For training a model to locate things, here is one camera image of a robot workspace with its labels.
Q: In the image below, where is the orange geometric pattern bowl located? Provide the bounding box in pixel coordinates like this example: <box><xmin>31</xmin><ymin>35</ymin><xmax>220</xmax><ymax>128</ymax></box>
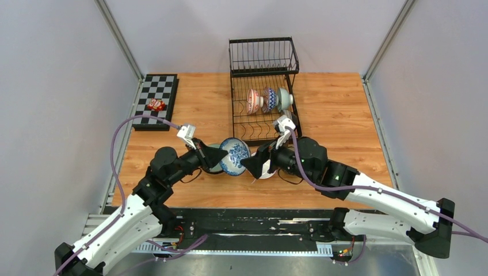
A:
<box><xmin>262</xmin><ymin>87</ymin><xmax>279</xmax><ymax>113</ymax></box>

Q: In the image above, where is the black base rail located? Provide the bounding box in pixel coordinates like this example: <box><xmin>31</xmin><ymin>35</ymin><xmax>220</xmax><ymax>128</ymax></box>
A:
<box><xmin>85</xmin><ymin>207</ymin><xmax>430</xmax><ymax>258</ymax></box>

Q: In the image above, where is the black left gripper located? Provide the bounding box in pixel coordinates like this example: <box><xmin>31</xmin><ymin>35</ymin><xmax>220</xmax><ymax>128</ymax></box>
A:
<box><xmin>167</xmin><ymin>137</ymin><xmax>228</xmax><ymax>186</ymax></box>

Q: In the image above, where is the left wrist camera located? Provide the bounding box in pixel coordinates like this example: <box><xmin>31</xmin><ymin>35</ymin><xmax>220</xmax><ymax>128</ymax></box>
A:
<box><xmin>177</xmin><ymin>124</ymin><xmax>197</xmax><ymax>150</ymax></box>

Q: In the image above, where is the black wire dish rack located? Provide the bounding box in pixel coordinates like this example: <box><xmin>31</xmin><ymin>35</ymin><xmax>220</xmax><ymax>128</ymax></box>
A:
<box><xmin>228</xmin><ymin>37</ymin><xmax>299</xmax><ymax>147</ymax></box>

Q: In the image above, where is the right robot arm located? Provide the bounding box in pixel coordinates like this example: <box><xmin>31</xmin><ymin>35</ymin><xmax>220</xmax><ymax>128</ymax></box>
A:
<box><xmin>240</xmin><ymin>137</ymin><xmax>455</xmax><ymax>259</ymax></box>

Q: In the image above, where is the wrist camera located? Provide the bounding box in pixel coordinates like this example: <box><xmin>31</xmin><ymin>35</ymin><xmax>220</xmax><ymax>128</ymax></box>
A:
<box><xmin>273</xmin><ymin>115</ymin><xmax>296</xmax><ymax>149</ymax></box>
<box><xmin>177</xmin><ymin>124</ymin><xmax>197</xmax><ymax>150</ymax></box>

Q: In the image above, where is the white blue striped bowl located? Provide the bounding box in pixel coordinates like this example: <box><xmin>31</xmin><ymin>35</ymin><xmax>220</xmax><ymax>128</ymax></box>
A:
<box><xmin>219</xmin><ymin>137</ymin><xmax>250</xmax><ymax>177</ymax></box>

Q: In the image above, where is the black white chessboard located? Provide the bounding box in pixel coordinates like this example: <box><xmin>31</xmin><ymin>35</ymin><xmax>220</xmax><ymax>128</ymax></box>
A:
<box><xmin>132</xmin><ymin>74</ymin><xmax>179</xmax><ymax>131</ymax></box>

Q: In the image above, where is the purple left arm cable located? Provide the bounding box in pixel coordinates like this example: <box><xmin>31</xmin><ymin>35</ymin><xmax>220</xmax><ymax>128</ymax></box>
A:
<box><xmin>53</xmin><ymin>115</ymin><xmax>209</xmax><ymax>276</ymax></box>

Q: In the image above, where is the beige interior bowl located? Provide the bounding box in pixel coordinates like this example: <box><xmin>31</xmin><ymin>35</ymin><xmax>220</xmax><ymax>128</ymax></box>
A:
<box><xmin>283</xmin><ymin>110</ymin><xmax>295</xmax><ymax>122</ymax></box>

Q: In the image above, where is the orange floral pattern bowl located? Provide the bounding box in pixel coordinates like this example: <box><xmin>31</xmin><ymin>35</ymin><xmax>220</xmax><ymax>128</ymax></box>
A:
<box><xmin>247</xmin><ymin>89</ymin><xmax>264</xmax><ymax>114</ymax></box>

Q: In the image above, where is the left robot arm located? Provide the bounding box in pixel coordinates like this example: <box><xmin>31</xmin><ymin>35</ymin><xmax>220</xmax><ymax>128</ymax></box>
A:
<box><xmin>55</xmin><ymin>138</ymin><xmax>228</xmax><ymax>275</ymax></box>

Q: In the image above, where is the white orange bowl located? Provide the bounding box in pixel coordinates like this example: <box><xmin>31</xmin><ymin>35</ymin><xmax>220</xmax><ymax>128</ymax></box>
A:
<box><xmin>248</xmin><ymin>152</ymin><xmax>276</xmax><ymax>179</ymax></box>

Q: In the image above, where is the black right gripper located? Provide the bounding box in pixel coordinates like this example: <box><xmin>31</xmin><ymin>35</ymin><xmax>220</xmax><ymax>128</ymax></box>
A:
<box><xmin>240</xmin><ymin>132</ymin><xmax>315</xmax><ymax>183</ymax></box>

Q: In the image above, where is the teal dashed pattern bowl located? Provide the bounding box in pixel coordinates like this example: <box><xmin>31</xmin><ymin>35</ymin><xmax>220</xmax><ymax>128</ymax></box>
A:
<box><xmin>277</xmin><ymin>87</ymin><xmax>294</xmax><ymax>112</ymax></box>

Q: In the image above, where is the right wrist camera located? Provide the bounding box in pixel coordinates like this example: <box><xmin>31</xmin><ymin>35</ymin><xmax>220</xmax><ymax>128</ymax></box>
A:
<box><xmin>273</xmin><ymin>115</ymin><xmax>296</xmax><ymax>149</ymax></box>

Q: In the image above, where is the red owl toy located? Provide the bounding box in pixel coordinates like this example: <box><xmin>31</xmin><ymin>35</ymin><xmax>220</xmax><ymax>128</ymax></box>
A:
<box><xmin>147</xmin><ymin>98</ymin><xmax>166</xmax><ymax>112</ymax></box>

